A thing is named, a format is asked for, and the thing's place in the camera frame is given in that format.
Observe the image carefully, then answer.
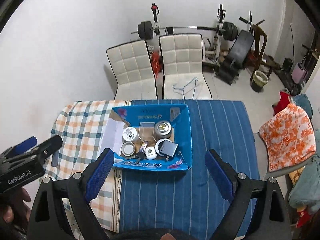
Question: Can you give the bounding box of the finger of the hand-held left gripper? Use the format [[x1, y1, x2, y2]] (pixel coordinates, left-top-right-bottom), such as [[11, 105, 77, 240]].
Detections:
[[0, 136, 38, 159], [29, 134, 64, 161]]

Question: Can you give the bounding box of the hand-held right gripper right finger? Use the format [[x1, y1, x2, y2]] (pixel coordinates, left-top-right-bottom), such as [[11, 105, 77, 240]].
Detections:
[[205, 149, 293, 240]]

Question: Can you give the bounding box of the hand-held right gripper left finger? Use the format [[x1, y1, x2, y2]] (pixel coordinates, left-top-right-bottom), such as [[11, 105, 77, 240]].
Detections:
[[30, 148, 115, 240]]

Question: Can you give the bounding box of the bunch of keys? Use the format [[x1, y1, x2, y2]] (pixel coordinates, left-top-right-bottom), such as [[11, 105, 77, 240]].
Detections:
[[125, 152, 146, 161]]

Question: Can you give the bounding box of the blue cardboard box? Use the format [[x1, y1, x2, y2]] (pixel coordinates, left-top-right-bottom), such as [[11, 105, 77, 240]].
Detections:
[[101, 104, 193, 171]]

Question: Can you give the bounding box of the small white round device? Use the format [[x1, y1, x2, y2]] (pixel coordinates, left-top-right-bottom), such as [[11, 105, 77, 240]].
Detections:
[[145, 147, 157, 160]]

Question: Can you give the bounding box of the grey square power adapter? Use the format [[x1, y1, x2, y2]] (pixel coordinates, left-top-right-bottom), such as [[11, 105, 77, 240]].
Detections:
[[160, 141, 178, 159]]

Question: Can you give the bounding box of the round tin with white rim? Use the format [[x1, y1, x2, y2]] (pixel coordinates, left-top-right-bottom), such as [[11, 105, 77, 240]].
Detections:
[[155, 139, 173, 155]]

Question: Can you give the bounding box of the clear acrylic box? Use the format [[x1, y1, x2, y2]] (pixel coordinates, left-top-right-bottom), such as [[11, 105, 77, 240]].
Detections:
[[139, 122, 157, 140]]

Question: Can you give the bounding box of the silver tin with gold top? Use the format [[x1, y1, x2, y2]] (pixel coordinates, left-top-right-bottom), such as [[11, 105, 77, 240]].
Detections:
[[154, 120, 173, 139]]

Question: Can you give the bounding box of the person's left hand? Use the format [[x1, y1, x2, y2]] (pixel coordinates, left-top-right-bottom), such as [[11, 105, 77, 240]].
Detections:
[[0, 187, 32, 240]]

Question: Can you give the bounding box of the small black device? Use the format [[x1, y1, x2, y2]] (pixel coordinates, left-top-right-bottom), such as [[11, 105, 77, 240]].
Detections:
[[51, 149, 60, 168]]

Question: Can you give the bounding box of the plaid blanket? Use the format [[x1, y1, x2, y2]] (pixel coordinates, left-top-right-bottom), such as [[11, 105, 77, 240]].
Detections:
[[50, 100, 133, 230]]

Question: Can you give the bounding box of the blue striped blanket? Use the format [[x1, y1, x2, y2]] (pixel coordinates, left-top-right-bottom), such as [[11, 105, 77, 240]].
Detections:
[[110, 99, 260, 239]]

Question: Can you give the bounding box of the grey chair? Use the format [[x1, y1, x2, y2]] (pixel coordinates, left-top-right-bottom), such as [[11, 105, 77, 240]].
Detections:
[[254, 130, 320, 180]]

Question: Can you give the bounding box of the orange floral cloth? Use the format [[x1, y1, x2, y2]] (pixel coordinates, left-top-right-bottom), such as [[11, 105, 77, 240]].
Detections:
[[259, 104, 317, 170]]

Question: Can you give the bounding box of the large teal cloth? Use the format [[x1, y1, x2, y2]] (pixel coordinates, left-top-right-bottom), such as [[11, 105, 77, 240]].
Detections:
[[289, 155, 320, 214]]

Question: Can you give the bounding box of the red cloth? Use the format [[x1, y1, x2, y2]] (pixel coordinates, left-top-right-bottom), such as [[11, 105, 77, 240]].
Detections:
[[274, 92, 297, 115]]

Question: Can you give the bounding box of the wicker waste basket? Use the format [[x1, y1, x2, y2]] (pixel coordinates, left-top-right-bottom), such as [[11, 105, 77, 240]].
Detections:
[[251, 70, 269, 92]]

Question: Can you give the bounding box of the white cushioned chair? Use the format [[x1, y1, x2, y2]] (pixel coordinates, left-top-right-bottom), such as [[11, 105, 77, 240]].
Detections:
[[159, 34, 213, 100], [106, 39, 158, 100]]

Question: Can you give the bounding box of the orange net bag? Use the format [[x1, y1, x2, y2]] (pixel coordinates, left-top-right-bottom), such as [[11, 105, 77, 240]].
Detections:
[[149, 51, 163, 79]]

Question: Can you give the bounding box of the pink suitcase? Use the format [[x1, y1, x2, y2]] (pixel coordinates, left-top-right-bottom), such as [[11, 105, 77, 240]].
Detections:
[[292, 62, 308, 83]]

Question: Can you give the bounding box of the black sit-up bench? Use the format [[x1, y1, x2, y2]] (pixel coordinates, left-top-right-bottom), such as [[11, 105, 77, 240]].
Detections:
[[216, 30, 255, 85]]

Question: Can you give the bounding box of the white barbell rack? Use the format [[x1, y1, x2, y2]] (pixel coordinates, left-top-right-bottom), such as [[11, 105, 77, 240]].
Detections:
[[150, 3, 228, 63]]

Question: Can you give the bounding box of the black barbell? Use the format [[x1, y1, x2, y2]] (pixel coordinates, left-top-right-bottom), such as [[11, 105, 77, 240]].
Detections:
[[131, 21, 238, 40]]

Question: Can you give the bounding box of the brown plastic chair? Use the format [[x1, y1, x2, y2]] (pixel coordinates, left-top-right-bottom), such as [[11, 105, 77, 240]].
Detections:
[[250, 24, 280, 78]]

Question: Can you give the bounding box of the blue wire hanger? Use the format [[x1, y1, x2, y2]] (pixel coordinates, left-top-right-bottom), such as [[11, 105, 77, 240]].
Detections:
[[172, 76, 200, 100]]

